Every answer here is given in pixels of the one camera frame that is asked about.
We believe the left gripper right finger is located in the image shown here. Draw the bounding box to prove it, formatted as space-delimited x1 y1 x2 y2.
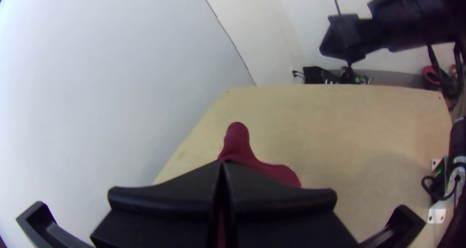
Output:
222 162 360 248

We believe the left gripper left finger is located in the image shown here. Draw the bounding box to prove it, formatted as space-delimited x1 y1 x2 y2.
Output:
90 160 223 248

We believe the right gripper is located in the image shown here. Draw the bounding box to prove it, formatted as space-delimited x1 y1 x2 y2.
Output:
319 14 386 63

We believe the maroon t-shirt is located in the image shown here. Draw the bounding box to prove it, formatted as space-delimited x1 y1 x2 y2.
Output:
217 122 302 248

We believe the black power adapter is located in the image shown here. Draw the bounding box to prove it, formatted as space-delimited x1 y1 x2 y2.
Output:
292 66 330 84

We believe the black tripod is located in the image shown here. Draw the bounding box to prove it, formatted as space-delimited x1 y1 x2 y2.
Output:
426 42 465 99

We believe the black cable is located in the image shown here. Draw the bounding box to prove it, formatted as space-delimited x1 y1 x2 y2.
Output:
421 175 461 204

